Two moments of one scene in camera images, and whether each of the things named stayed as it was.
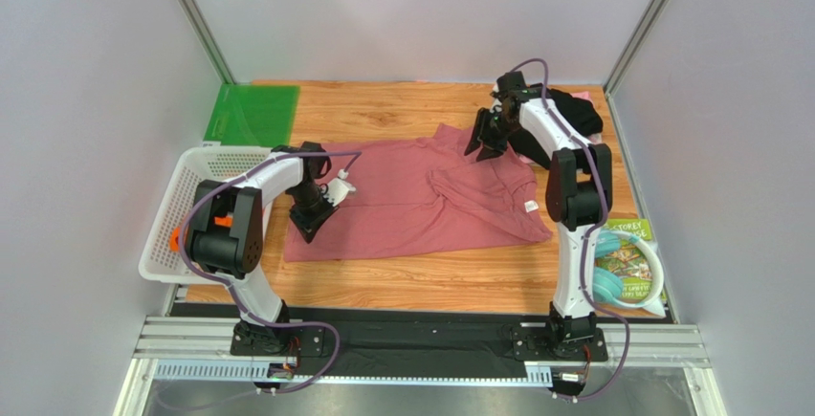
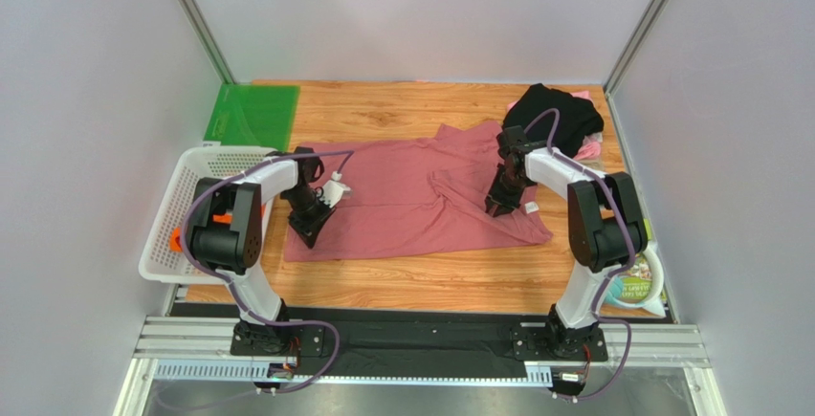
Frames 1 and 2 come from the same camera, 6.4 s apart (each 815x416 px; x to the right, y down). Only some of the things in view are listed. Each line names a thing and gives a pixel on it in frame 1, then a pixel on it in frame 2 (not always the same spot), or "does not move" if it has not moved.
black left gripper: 309,226 does not move
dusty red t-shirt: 419,198 does not move
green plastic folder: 253,115 does not move
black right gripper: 491,130 → 503,195
